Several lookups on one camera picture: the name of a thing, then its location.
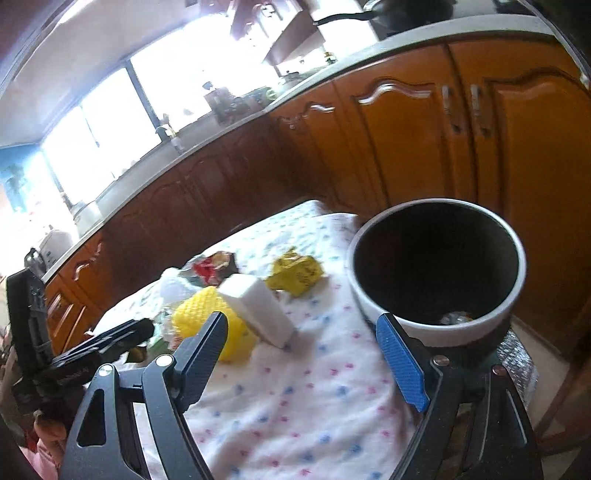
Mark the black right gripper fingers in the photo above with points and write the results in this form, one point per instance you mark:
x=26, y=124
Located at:
x=107, y=346

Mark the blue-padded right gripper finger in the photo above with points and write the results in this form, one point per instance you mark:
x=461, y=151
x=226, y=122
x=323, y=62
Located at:
x=104, y=443
x=437, y=381

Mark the yellow honeycomb foam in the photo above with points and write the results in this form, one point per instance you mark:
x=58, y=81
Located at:
x=188, y=318

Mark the red snack wrapper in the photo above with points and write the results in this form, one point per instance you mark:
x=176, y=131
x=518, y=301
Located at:
x=209, y=270

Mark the white foam block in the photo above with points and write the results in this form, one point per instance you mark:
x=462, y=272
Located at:
x=255, y=304

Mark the yellow snack wrapper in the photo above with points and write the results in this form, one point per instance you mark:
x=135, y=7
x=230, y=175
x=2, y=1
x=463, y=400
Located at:
x=294, y=273

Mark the black and white trash bin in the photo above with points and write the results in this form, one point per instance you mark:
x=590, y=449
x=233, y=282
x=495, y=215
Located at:
x=448, y=272

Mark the kitchen window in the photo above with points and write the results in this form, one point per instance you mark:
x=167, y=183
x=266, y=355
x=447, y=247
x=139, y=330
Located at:
x=110, y=128

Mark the wooden kitchen cabinets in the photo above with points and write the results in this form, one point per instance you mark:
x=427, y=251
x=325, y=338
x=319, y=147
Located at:
x=500, y=121

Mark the grey kitchen countertop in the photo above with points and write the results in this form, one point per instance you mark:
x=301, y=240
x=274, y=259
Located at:
x=204, y=131

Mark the left hand holding gripper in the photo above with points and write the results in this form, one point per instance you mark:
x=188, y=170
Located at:
x=53, y=435

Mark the silver bubble foil sheet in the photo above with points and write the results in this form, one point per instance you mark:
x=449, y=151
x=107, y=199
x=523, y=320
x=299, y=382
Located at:
x=520, y=365

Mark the white floral tablecloth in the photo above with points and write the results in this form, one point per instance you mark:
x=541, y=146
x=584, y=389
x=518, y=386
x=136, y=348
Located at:
x=325, y=406

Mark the chrome sink faucet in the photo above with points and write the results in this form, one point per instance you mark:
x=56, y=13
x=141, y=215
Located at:
x=165, y=130

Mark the utensil holder on counter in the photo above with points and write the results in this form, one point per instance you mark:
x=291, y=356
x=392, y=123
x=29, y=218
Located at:
x=224, y=105

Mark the black frying pan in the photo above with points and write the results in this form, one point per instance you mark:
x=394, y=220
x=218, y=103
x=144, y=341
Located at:
x=398, y=15

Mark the blue wall picture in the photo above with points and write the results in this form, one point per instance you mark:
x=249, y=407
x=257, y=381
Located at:
x=16, y=174

